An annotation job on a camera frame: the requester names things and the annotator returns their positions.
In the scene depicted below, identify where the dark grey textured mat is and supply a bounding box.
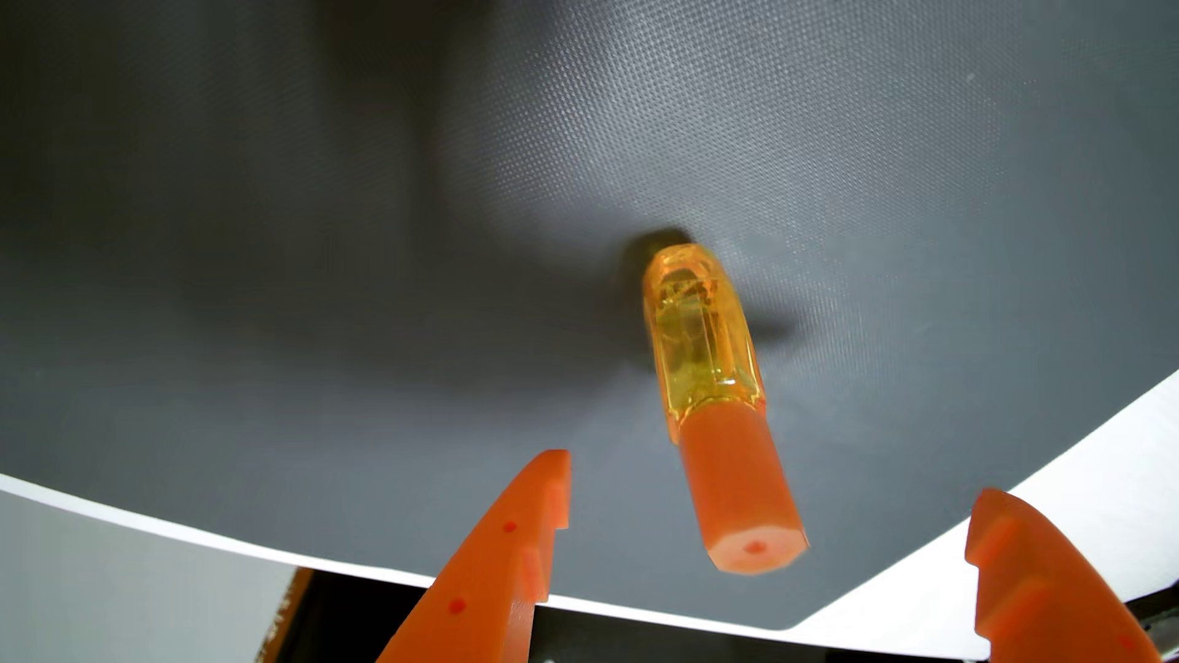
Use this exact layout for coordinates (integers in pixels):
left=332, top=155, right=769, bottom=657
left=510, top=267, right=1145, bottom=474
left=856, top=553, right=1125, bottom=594
left=0, top=0, right=1179, bottom=632

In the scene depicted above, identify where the yellow eyedrops bottle orange cap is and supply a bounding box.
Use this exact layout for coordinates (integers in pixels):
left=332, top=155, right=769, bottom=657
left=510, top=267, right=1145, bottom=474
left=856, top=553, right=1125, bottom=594
left=642, top=243, right=811, bottom=576

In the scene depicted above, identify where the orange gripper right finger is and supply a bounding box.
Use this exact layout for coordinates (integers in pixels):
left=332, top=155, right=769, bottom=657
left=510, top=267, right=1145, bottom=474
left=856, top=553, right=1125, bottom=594
left=964, top=488, right=1164, bottom=663

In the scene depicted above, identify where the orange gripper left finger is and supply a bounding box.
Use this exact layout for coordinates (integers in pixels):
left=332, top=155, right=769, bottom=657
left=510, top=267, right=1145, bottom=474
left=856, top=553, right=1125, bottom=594
left=376, top=449, right=574, bottom=663

